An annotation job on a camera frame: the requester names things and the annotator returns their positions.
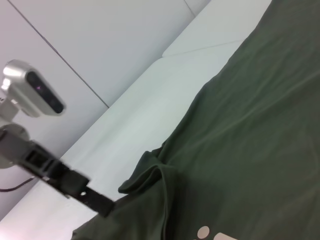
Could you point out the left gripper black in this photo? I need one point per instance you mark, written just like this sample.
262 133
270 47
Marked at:
15 145

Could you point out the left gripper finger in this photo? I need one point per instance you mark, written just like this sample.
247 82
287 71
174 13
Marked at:
97 202

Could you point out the dark green printed t-shirt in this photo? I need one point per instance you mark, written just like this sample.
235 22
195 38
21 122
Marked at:
250 125

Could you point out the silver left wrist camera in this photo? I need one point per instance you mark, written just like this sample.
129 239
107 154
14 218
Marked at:
35 87

